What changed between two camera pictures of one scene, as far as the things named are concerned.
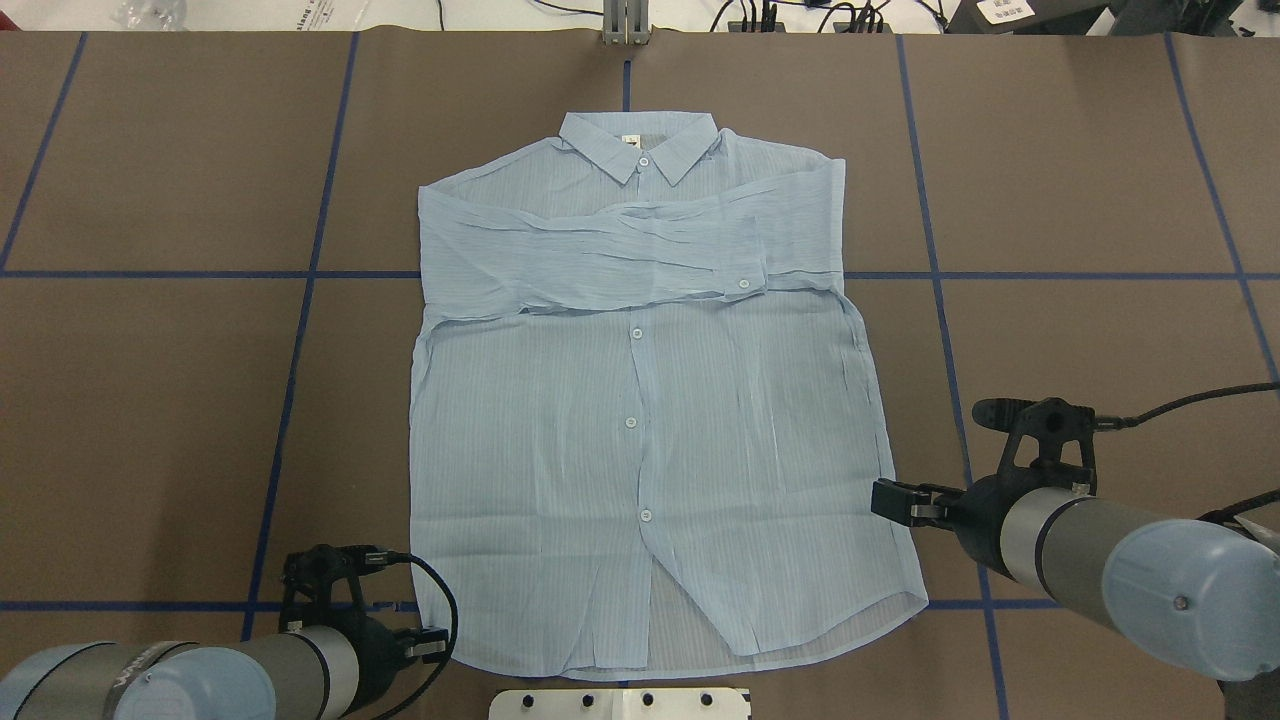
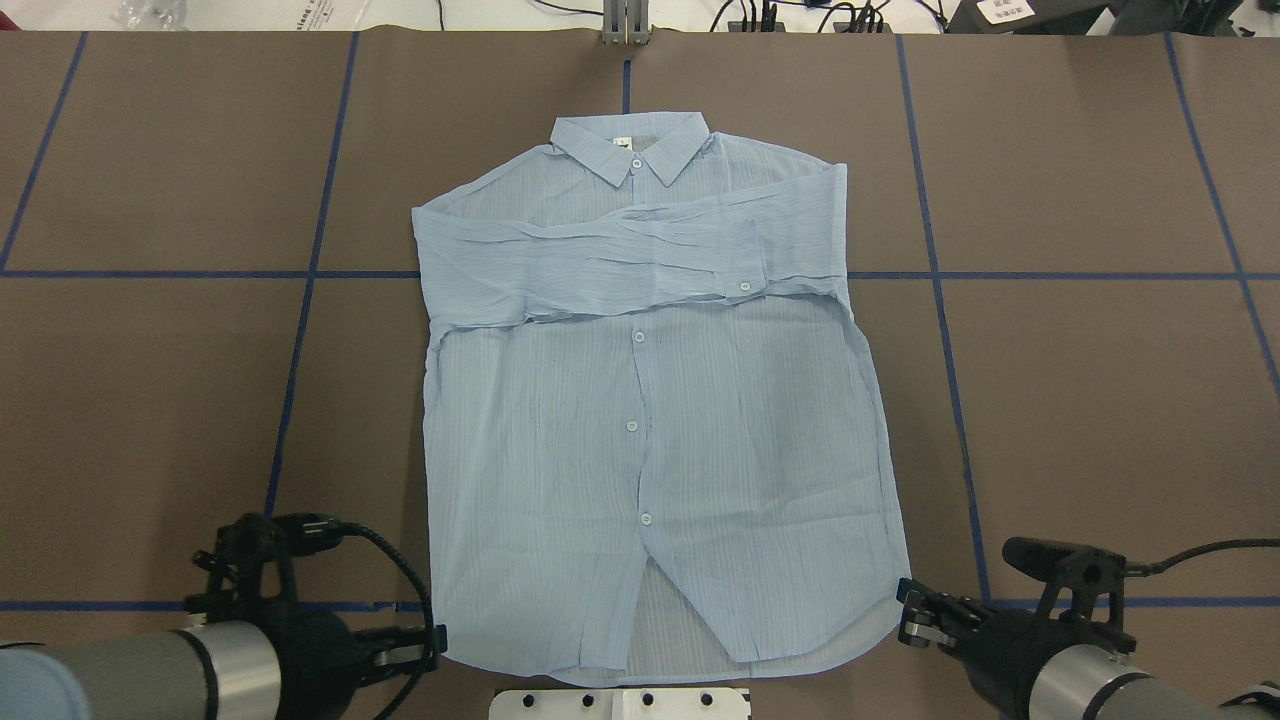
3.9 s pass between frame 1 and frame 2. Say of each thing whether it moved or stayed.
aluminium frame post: stayed
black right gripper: moved
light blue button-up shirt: stayed
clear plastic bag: stayed
